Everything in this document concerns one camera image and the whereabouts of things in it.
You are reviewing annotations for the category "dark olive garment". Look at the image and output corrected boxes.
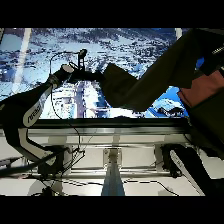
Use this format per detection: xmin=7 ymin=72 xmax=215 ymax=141
xmin=100 ymin=28 xmax=215 ymax=113

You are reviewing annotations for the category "dark grey garment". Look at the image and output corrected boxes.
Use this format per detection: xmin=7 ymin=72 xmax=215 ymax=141
xmin=187 ymin=91 xmax=224 ymax=155

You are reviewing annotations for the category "black cable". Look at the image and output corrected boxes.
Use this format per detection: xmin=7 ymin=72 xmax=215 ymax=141
xmin=48 ymin=51 xmax=86 ymax=158
xmin=124 ymin=179 xmax=181 ymax=197

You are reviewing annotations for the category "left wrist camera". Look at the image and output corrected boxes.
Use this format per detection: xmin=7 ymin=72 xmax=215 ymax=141
xmin=77 ymin=48 xmax=89 ymax=72

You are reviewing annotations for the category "black garment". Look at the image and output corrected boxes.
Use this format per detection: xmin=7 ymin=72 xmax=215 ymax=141
xmin=195 ymin=28 xmax=224 ymax=77

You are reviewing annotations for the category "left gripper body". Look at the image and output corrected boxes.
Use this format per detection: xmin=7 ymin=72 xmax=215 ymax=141
xmin=69 ymin=69 xmax=106 ymax=83

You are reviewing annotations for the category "silver frame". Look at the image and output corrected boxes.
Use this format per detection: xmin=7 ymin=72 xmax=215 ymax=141
xmin=0 ymin=117 xmax=224 ymax=197

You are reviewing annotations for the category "red-brown garment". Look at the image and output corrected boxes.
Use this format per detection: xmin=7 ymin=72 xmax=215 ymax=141
xmin=177 ymin=70 xmax=224 ymax=109

